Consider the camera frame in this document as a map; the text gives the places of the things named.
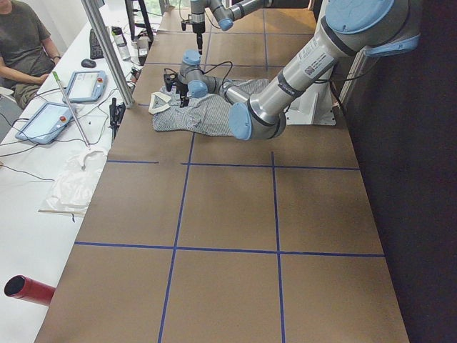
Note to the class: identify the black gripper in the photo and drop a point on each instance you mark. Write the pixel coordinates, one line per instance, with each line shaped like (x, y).
(182, 88)
(198, 28)

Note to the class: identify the blue white striped polo shirt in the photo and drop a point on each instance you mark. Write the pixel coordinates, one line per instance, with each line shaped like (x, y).
(208, 115)

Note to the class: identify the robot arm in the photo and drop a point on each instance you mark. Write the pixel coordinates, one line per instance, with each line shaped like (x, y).
(382, 28)
(226, 16)

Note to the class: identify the black clamp tool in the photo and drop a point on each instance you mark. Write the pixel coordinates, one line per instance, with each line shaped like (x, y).
(116, 114)

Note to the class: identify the clear water bottle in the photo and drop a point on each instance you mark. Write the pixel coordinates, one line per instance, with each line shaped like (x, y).
(120, 42)

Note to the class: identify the upper blue teach pendant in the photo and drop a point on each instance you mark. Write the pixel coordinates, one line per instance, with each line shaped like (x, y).
(86, 86)

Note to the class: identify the blue teach pendant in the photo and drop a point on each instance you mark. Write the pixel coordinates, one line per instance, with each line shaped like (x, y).
(46, 124)
(86, 86)

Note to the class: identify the black keyboard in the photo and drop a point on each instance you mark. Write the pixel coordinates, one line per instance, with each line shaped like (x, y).
(95, 49)

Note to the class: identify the black computer mouse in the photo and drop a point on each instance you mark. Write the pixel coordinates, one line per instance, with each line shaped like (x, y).
(88, 63)

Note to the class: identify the metal rod with green tip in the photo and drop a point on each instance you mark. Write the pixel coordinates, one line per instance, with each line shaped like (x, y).
(68, 103)

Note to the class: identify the lower blue teach pendant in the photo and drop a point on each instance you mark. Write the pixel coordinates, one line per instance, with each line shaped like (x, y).
(46, 124)

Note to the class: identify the clear plastic bag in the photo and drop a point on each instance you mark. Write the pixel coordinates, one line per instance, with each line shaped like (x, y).
(72, 191)

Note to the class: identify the seated person in grey shirt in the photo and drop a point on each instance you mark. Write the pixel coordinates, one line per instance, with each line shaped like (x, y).
(28, 54)

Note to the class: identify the red cylinder tube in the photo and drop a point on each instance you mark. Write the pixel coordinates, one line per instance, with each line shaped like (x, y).
(30, 290)

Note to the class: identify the aluminium frame post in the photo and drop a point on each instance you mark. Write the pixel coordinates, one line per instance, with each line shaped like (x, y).
(97, 23)

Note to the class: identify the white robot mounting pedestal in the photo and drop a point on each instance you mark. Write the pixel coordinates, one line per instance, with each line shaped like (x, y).
(314, 107)

